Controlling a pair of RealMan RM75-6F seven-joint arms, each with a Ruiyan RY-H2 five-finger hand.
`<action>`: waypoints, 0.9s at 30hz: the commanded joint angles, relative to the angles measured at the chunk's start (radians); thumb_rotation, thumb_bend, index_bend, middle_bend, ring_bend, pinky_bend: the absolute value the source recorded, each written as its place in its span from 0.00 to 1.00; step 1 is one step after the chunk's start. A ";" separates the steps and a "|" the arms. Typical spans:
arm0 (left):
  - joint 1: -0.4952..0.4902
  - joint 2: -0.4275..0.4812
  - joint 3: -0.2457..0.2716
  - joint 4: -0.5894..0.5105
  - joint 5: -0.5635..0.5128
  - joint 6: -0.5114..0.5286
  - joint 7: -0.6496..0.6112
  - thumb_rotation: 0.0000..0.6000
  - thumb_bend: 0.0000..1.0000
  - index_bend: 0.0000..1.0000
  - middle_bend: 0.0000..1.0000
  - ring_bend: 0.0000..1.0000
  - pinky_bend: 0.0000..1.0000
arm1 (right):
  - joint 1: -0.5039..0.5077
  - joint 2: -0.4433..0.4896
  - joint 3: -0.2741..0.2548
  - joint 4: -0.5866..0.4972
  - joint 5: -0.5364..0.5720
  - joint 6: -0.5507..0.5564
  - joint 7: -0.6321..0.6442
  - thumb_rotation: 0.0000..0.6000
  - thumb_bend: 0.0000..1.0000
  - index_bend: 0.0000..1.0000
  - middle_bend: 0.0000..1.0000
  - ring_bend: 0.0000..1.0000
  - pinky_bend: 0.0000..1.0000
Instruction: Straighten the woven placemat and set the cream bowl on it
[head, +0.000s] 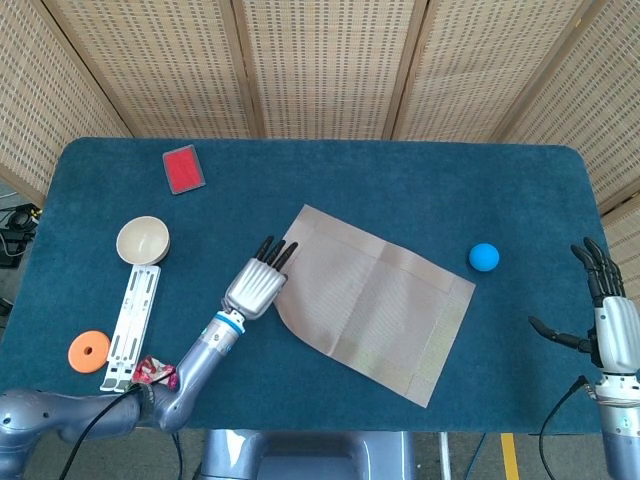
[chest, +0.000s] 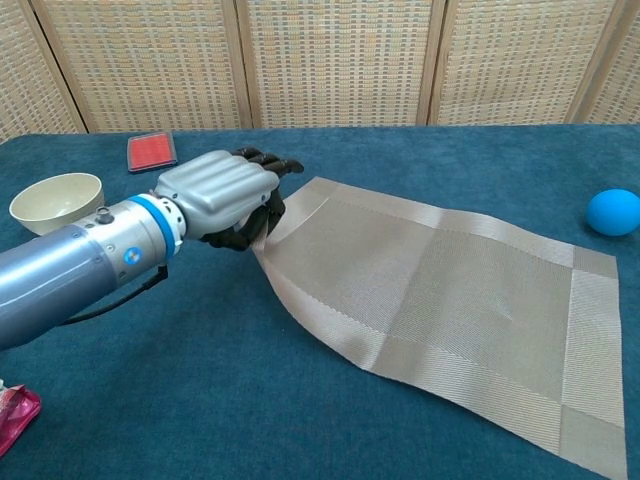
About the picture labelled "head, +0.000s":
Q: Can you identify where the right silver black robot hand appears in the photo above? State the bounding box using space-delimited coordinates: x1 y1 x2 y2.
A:
528 237 640 374

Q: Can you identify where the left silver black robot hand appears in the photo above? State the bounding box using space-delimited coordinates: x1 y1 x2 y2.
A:
222 235 300 321

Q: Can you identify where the beige woven placemat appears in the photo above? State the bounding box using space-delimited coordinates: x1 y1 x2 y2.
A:
273 203 477 410

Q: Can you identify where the beige bowl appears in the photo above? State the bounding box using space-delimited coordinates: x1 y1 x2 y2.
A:
115 215 172 265

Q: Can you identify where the white folding stand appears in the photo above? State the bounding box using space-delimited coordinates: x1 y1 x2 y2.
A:
99 263 162 392

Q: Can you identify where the red drink pouch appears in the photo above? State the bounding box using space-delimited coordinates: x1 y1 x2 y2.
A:
130 354 179 391

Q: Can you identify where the red flat card case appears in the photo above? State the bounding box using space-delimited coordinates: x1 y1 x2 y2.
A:
161 143 207 196

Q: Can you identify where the blue ball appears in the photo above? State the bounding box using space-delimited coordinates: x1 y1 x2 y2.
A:
468 242 501 274

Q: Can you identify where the blue-grey robot torso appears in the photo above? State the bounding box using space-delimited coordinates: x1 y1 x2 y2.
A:
197 428 417 480

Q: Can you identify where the blue table cloth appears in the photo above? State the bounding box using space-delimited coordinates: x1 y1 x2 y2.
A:
0 137 640 435

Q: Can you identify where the metal table leg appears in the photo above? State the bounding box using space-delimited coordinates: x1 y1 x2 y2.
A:
438 432 453 480

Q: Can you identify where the bamboo folding screen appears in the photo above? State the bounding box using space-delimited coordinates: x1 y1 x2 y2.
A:
0 0 640 216

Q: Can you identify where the black floor equipment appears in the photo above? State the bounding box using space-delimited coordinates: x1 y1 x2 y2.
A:
0 202 41 269

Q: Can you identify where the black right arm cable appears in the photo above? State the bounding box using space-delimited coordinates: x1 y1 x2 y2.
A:
541 375 591 480

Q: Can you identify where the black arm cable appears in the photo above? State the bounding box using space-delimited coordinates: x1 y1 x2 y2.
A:
57 384 151 480
541 375 591 480

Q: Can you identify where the orange foam ring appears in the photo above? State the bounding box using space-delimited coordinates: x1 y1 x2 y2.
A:
67 331 111 375

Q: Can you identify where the blue cable under table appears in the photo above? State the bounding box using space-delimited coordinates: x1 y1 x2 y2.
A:
467 433 489 480
169 432 185 480

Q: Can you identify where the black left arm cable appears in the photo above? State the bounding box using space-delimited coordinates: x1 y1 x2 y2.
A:
57 384 151 480

